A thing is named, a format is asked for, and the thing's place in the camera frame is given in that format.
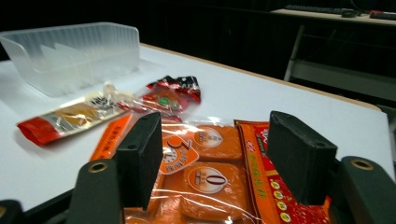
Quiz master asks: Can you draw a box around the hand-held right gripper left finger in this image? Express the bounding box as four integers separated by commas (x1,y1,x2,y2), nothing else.
113,111,164,212

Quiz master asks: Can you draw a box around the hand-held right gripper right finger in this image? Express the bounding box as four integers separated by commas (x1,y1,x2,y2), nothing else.
265,110,339,206

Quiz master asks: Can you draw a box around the orange snack packet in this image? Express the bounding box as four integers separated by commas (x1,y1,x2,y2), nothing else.
90,113,332,224

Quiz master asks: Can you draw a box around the red and black snack packet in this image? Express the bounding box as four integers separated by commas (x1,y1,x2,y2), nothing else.
118,75,203,122

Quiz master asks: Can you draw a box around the clear plastic bin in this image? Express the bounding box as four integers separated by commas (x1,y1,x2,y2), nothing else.
0,21,141,97

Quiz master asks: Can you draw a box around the clear snack packet red end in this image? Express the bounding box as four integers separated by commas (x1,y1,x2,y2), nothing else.
17,81,134,147

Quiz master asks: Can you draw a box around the grey metal stand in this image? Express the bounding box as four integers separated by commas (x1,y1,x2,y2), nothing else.
283,24,396,102

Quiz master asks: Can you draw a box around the wooden desk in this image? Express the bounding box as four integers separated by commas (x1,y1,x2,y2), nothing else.
270,7,396,27

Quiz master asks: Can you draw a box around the black keyboard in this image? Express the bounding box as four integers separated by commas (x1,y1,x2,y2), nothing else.
284,4,344,15

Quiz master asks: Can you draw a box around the black computer mouse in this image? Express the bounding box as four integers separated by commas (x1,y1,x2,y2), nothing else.
341,9,360,19

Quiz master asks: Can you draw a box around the red and black device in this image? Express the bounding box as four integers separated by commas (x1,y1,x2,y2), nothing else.
369,9,396,21

